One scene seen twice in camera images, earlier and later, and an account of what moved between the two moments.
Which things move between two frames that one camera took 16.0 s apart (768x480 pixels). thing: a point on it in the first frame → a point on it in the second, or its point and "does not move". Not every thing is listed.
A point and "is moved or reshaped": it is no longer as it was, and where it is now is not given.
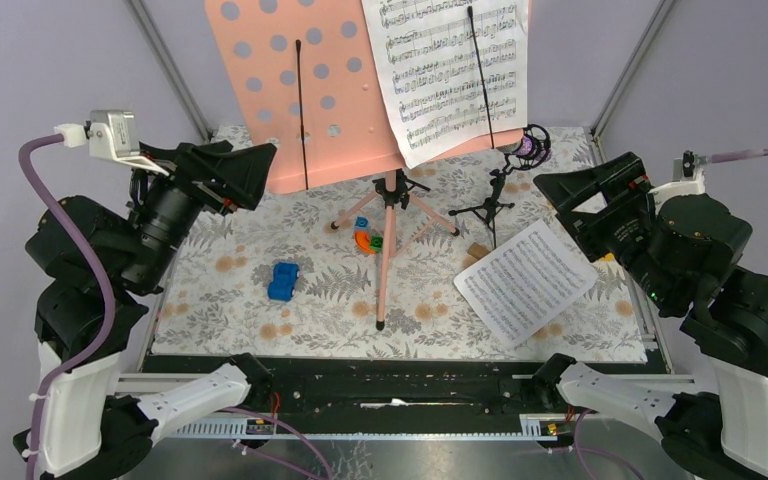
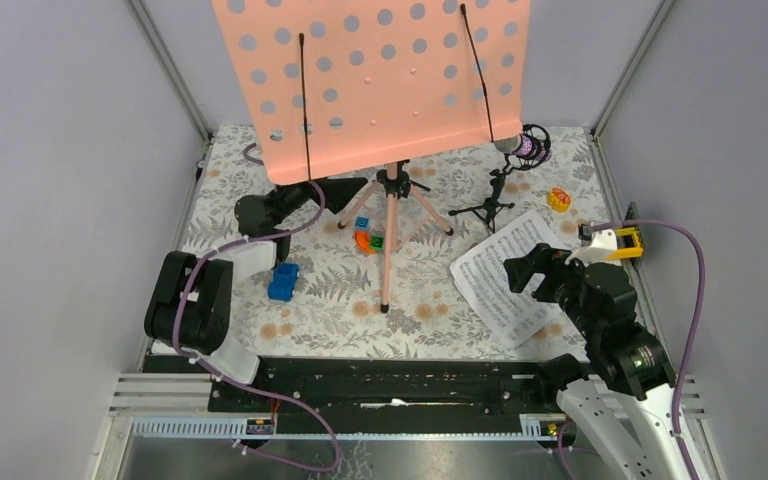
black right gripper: [619, 177] → [543, 258]
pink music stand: [306, 82] is moved or reshaped
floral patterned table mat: [368, 267] does not move
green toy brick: [377, 243] does not move
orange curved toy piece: [362, 239] does not move
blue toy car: [284, 281] does not move
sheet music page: [521, 287] is moved or reshaped
